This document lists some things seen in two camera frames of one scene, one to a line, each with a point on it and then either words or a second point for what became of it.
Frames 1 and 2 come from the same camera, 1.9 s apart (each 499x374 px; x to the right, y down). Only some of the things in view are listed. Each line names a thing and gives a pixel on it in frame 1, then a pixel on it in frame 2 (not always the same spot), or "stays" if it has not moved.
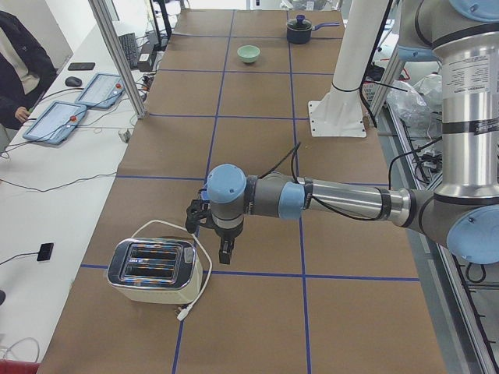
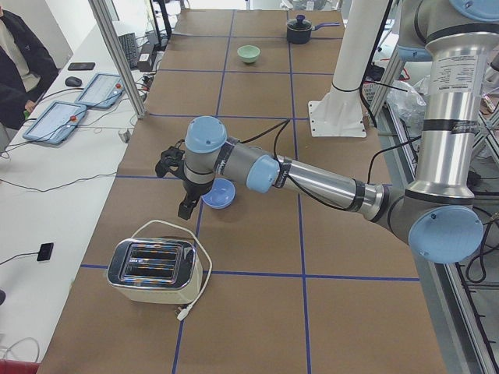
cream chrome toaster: x=149 y=270 stays
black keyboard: x=129 y=44 stays
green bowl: x=248 y=53 stays
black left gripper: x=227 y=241 -> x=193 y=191
